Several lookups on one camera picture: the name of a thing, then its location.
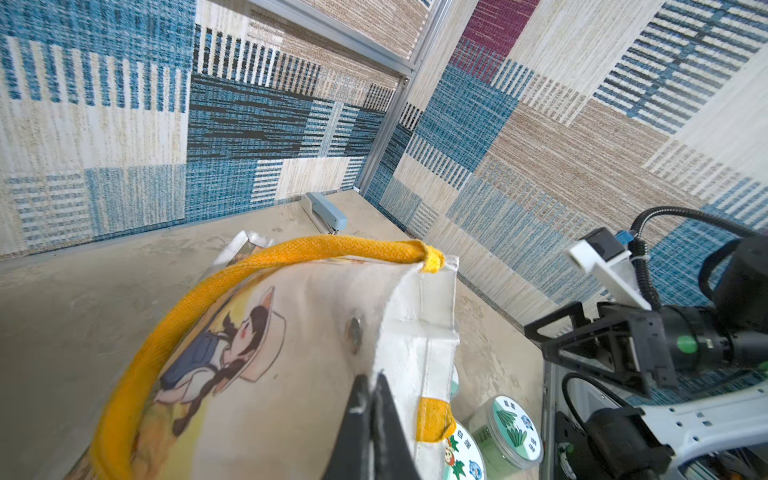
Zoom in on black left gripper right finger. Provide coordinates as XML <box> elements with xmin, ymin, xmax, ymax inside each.
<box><xmin>371</xmin><ymin>373</ymin><xmax>420</xmax><ymax>480</ymax></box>

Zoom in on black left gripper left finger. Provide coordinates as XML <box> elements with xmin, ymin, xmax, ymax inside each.
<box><xmin>322</xmin><ymin>375</ymin><xmax>372</xmax><ymax>480</ymax></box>

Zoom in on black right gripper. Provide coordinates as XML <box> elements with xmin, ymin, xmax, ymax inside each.
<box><xmin>524</xmin><ymin>301</ymin><xmax>678</xmax><ymax>396</ymax></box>

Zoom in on seed jar green label lid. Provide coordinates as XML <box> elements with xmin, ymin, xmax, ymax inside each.
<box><xmin>443</xmin><ymin>423</ymin><xmax>487</xmax><ymax>480</ymax></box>

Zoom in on white canvas bag yellow handles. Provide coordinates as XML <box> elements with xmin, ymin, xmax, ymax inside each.
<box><xmin>71</xmin><ymin>235</ymin><xmax>459</xmax><ymax>479</ymax></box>

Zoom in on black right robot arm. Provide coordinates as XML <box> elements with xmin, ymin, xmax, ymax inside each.
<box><xmin>524</xmin><ymin>228</ymin><xmax>767</xmax><ymax>479</ymax></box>

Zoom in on grey stapler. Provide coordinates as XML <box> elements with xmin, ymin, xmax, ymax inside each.
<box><xmin>300</xmin><ymin>192</ymin><xmax>348</xmax><ymax>235</ymax></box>

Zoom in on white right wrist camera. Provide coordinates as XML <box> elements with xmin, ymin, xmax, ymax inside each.
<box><xmin>565</xmin><ymin>227</ymin><xmax>652</xmax><ymax>310</ymax></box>

